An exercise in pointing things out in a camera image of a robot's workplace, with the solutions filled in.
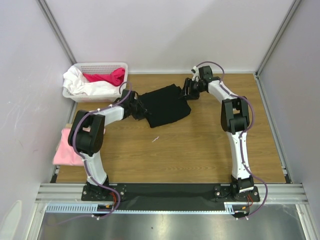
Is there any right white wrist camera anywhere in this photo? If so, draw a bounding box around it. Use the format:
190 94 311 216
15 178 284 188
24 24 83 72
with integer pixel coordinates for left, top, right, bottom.
191 66 200 82

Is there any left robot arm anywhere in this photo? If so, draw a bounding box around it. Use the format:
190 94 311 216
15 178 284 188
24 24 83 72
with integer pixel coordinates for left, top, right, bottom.
67 89 148 201

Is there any purple cable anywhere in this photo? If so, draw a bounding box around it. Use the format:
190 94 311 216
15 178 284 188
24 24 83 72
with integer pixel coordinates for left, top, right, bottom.
47 81 133 227
196 61 270 221

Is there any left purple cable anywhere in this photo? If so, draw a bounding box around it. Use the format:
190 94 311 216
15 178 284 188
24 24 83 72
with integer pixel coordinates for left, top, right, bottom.
47 81 133 227

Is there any magenta t-shirt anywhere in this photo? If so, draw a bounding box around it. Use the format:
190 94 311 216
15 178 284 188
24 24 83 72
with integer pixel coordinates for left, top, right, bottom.
83 67 126 87

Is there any white t-shirt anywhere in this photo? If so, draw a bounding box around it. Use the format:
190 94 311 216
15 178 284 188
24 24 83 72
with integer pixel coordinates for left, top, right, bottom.
62 66 119 96

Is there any aluminium frame rail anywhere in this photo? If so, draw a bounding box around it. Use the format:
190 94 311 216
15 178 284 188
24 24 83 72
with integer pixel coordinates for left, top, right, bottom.
35 183 308 204

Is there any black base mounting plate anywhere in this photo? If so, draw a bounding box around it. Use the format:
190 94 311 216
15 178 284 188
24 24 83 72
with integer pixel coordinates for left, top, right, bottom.
82 182 261 213

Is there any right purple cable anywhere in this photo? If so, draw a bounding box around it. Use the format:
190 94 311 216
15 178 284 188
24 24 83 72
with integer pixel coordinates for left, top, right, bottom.
196 61 270 221

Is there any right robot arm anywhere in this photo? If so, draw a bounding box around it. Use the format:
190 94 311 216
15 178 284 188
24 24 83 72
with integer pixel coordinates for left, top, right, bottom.
179 65 254 201

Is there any folded beige t-shirt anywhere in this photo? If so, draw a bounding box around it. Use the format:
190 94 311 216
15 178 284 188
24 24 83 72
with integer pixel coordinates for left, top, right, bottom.
65 123 73 129

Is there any folded pink t-shirt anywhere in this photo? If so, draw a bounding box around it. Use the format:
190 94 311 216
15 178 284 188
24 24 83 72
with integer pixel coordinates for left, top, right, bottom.
52 128 84 167

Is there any white plastic laundry basket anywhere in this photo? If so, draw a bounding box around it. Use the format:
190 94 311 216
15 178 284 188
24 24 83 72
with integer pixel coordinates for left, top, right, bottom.
62 62 128 103

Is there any black t-shirt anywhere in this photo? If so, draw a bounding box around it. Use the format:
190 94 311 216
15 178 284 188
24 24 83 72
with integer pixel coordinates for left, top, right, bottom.
138 84 191 128

